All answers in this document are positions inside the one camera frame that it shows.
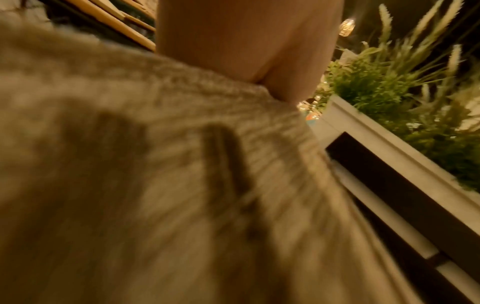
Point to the person's left hand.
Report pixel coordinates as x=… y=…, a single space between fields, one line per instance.
x=240 y=35

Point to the small fairy lights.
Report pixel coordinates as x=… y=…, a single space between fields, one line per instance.
x=312 y=105

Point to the glowing glass light bulb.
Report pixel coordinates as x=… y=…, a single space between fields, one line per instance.
x=347 y=27

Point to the green leafy plant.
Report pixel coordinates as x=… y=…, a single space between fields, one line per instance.
x=375 y=86

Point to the white wooden planter box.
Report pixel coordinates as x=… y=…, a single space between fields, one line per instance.
x=378 y=142

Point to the beige knitted garment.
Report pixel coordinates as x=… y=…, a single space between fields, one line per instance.
x=131 y=178

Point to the pale pampas grass stems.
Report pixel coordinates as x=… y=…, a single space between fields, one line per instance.
x=420 y=38

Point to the wooden slatted frame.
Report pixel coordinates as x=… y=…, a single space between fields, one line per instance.
x=120 y=17

